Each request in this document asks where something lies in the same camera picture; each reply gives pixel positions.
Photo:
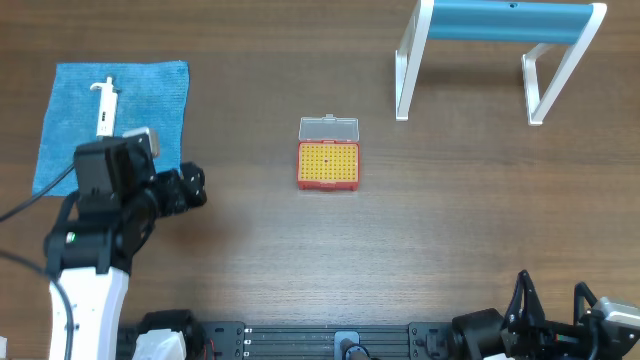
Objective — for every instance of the white and blue stand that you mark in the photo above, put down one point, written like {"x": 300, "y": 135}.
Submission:
{"x": 500, "y": 22}

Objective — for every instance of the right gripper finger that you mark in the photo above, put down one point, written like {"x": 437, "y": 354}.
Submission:
{"x": 577, "y": 300}
{"x": 525, "y": 282}

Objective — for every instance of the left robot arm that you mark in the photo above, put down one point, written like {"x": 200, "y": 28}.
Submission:
{"x": 90, "y": 310}

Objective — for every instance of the white pipette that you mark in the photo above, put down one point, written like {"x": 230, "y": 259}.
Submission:
{"x": 106, "y": 107}

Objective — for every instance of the red and yellow tip box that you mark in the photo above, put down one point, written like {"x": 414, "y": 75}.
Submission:
{"x": 327, "y": 162}

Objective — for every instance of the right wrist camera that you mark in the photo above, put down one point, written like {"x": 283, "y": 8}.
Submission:
{"x": 617, "y": 312}

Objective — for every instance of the blue cloth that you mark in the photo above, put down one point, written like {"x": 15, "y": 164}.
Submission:
{"x": 145, "y": 100}

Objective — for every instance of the mounting rail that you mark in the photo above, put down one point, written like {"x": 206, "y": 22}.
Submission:
{"x": 300, "y": 342}

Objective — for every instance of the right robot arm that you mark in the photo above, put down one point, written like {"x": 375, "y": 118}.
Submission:
{"x": 477, "y": 330}

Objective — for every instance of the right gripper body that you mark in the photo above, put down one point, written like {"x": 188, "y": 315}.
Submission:
{"x": 550, "y": 340}

